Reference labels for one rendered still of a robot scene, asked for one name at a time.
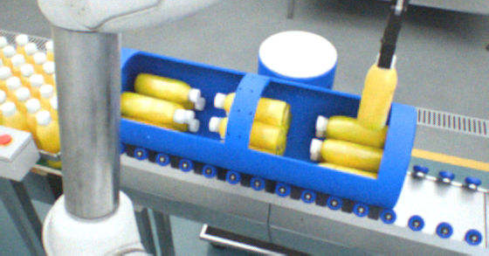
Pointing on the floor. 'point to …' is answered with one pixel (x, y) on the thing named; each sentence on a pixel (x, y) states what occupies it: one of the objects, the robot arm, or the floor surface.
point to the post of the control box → (32, 224)
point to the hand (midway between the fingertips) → (387, 49)
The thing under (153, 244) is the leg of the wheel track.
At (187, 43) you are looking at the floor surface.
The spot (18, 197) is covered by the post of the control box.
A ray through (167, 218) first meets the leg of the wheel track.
